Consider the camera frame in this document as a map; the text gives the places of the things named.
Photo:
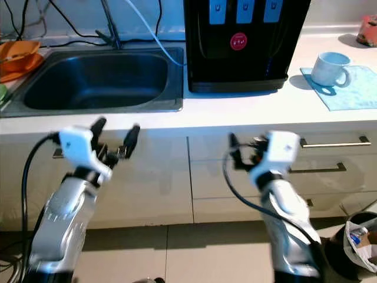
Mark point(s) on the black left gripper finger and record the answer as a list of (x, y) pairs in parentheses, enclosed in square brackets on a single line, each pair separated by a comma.
[(133, 140), (99, 127)]

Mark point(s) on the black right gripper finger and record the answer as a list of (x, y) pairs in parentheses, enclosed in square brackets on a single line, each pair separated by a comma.
[(235, 145), (263, 142)]

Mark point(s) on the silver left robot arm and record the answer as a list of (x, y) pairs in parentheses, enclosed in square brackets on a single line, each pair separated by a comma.
[(62, 224)]

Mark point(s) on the white kitchen cabinet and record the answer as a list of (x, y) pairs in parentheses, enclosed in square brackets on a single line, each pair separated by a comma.
[(177, 188)]

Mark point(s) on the stainless steel sink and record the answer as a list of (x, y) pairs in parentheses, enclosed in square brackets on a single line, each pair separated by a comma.
[(100, 79)]

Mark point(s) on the black water dispenser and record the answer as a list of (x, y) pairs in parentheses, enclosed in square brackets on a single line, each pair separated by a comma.
[(247, 65)]

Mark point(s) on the dark metal faucet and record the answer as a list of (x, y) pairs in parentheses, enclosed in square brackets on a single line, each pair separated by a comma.
[(111, 34)]

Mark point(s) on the orange plate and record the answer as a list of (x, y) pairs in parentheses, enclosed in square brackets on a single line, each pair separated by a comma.
[(15, 77)]

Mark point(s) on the white ceramic mug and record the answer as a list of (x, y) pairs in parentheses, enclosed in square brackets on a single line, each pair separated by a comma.
[(328, 68)]

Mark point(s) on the green plate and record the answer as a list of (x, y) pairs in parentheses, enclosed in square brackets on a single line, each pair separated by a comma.
[(3, 92)]

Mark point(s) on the light blue mat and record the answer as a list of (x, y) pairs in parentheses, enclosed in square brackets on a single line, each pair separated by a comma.
[(356, 95)]

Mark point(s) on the orange bowl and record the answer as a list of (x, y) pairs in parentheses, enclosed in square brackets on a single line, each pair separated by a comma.
[(17, 50)]

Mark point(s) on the black bin white bag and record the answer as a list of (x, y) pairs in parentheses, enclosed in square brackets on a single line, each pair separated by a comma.
[(339, 259)]

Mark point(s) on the red patterned object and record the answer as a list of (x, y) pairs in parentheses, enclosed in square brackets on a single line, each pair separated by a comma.
[(368, 30)]

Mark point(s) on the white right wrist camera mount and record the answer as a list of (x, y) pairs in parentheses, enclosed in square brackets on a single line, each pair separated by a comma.
[(281, 147)]

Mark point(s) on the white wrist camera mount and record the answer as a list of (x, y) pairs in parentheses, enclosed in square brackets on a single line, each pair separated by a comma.
[(281, 147), (79, 144)]

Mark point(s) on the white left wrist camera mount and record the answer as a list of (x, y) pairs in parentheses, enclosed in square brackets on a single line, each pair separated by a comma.
[(79, 144)]

